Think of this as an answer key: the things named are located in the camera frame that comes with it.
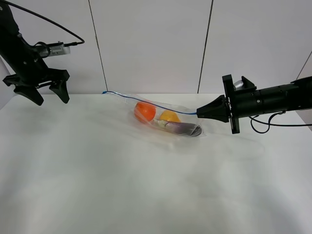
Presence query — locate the orange fruit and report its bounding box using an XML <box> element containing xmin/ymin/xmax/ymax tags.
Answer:
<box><xmin>134</xmin><ymin>102</ymin><xmax>156</xmax><ymax>123</ymax></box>

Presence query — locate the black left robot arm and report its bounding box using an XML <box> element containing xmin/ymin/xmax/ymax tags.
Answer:
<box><xmin>0</xmin><ymin>1</ymin><xmax>70</xmax><ymax>106</ymax></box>

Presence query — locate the right gripper camera mount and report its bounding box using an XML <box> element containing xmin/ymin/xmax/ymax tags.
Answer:
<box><xmin>233</xmin><ymin>76</ymin><xmax>257</xmax><ymax>92</ymax></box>

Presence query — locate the clear zip bag blue seal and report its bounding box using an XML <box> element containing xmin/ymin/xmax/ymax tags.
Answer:
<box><xmin>101</xmin><ymin>90</ymin><xmax>207</xmax><ymax>140</ymax></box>

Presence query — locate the black left camera cable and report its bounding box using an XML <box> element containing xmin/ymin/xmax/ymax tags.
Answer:
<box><xmin>4</xmin><ymin>0</ymin><xmax>85</xmax><ymax>47</ymax></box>

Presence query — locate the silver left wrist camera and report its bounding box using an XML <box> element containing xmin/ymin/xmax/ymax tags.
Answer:
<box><xmin>34</xmin><ymin>41</ymin><xmax>71</xmax><ymax>58</ymax></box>

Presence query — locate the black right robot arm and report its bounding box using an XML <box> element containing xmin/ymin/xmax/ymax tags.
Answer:
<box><xmin>196</xmin><ymin>75</ymin><xmax>312</xmax><ymax>134</ymax></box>

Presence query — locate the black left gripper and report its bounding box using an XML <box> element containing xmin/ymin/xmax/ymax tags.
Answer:
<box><xmin>2</xmin><ymin>36</ymin><xmax>70</xmax><ymax>106</ymax></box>

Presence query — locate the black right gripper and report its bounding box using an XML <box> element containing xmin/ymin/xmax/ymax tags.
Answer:
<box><xmin>196</xmin><ymin>75</ymin><xmax>260</xmax><ymax>134</ymax></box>

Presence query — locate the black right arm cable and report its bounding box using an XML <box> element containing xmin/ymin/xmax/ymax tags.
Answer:
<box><xmin>248</xmin><ymin>111</ymin><xmax>312</xmax><ymax>135</ymax></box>

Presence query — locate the yellow pear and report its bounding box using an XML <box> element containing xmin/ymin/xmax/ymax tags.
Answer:
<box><xmin>159</xmin><ymin>110</ymin><xmax>181</xmax><ymax>122</ymax></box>

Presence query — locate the purple eggplant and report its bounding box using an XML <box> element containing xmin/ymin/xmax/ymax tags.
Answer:
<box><xmin>152</xmin><ymin>119</ymin><xmax>202</xmax><ymax>137</ymax></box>

